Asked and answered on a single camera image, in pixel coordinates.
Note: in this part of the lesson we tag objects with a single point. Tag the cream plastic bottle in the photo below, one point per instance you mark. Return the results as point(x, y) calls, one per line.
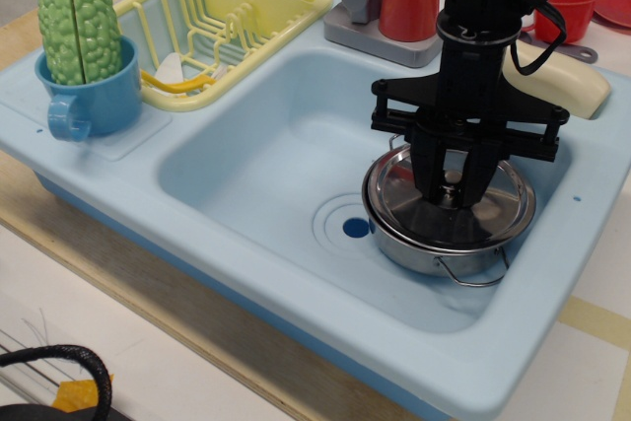
point(563, 81)

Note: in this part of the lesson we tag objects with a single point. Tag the green bitter melon toy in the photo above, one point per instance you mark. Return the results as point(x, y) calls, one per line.
point(81, 40)

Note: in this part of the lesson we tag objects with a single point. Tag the grey toy faucet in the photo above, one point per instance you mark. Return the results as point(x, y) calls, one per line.
point(355, 23)

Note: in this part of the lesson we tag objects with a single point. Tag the yellow plastic utensil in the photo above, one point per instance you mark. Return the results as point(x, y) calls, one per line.
point(197, 83)

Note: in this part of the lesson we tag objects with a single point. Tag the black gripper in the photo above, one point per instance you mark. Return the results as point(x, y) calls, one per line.
point(467, 101)

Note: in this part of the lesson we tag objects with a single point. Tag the red plastic cup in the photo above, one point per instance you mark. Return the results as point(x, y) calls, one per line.
point(577, 15)

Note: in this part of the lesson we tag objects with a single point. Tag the yellow dish rack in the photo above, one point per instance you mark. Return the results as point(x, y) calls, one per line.
point(207, 34)

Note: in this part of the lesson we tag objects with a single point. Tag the steel pot with handles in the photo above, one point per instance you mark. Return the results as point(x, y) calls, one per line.
point(459, 267)

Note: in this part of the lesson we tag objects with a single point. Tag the blue plastic mug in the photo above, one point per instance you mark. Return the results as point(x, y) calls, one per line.
point(76, 113)

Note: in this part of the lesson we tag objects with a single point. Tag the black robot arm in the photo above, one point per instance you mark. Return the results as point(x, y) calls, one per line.
point(481, 25)

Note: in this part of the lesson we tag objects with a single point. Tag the grey plastic utensil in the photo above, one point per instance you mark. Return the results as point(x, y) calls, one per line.
point(581, 53)

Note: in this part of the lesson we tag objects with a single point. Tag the light blue toy sink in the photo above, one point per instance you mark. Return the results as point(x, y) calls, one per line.
point(251, 195)

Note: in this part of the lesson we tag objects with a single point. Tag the yellow tape piece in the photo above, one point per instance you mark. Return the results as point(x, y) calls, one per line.
point(75, 396)

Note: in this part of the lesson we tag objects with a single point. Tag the steel pot lid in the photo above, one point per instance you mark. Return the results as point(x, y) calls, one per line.
point(504, 211)

